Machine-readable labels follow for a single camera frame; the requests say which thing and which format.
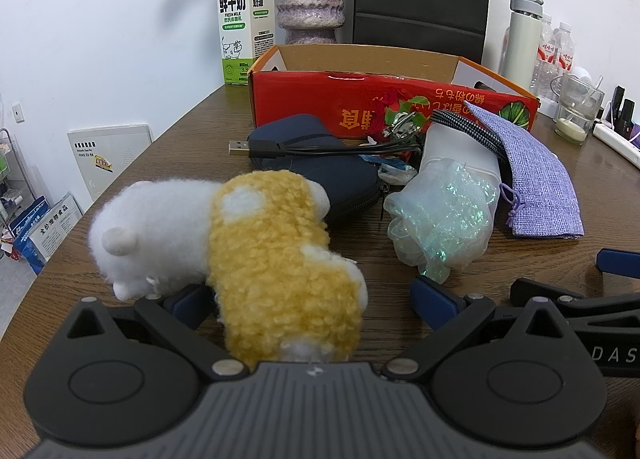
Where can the white wall cabinet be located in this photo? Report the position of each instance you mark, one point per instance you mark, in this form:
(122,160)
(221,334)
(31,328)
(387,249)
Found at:
(110,159)

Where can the wall socket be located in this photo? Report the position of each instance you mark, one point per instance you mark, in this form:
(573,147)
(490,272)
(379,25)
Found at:
(18,113)

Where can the glass cup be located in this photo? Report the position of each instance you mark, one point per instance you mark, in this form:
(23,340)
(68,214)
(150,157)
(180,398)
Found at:
(575,124)

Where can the blue white cardboard box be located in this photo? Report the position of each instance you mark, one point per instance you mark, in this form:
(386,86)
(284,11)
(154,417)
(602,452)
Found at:
(25,239)

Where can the white and yellow plush toy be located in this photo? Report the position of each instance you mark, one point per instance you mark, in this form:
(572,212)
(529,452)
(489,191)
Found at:
(280,259)

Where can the red cardboard box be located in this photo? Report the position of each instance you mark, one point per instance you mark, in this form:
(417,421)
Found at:
(310,99)

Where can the navy zipper pouch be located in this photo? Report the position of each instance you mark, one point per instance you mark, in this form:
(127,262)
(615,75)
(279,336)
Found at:
(345,189)

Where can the small black bottle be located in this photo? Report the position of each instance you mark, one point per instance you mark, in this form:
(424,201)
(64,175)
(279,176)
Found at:
(627,119)
(618,101)

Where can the white power strip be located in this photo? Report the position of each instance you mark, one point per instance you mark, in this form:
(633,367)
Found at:
(617,141)

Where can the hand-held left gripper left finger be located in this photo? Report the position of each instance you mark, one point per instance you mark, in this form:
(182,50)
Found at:
(187,306)

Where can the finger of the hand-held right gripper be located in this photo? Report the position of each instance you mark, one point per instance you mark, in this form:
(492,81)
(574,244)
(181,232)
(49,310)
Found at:
(622,265)
(600,309)

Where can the clear plastic water bottle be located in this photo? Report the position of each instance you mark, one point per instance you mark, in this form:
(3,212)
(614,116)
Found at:
(544,59)
(564,46)

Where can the purple burlap pouch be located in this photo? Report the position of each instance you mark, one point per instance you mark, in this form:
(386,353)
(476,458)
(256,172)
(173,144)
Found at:
(535,179)

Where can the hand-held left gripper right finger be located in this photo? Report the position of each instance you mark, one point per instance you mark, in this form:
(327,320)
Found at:
(432,301)

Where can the white round object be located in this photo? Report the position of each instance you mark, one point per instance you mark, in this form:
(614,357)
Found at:
(580,74)

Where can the white thermos bottle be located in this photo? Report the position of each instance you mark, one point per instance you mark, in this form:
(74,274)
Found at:
(520,44)

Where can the white plastic bottle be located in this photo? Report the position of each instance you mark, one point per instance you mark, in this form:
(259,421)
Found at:
(450,144)

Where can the blue plastic wrapper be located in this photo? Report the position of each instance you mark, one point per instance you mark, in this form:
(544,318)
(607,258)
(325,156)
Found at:
(395,169)

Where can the iridescent organza bag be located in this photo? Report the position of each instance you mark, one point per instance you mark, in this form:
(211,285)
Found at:
(440,219)

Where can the white green milk carton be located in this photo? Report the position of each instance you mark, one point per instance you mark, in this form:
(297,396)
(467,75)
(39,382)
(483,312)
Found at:
(240,29)

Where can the metal rack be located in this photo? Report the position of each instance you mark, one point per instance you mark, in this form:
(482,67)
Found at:
(7,179)

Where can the wooden desktop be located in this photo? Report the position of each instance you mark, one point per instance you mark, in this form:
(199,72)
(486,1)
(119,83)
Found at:
(525,264)

